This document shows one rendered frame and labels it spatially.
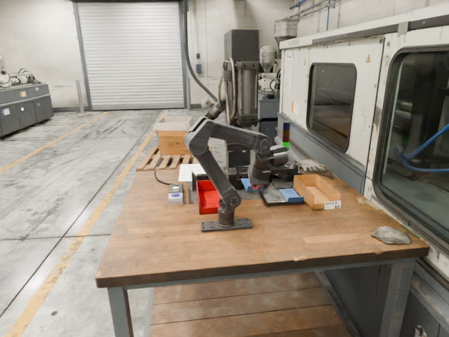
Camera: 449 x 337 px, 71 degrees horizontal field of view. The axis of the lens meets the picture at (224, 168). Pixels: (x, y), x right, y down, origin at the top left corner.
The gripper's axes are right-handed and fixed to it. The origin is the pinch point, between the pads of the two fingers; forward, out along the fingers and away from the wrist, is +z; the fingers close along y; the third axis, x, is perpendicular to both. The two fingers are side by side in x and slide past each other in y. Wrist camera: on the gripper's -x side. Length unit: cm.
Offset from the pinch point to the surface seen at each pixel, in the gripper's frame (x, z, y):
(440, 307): -57, 2, -53
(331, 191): -36.2, 5.5, 0.3
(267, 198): -7.9, 10.5, 1.5
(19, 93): 403, 373, 570
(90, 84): 317, 518, 813
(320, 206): -28.2, 4.5, -7.9
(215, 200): 15.5, 14.7, 4.1
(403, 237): -47, -10, -32
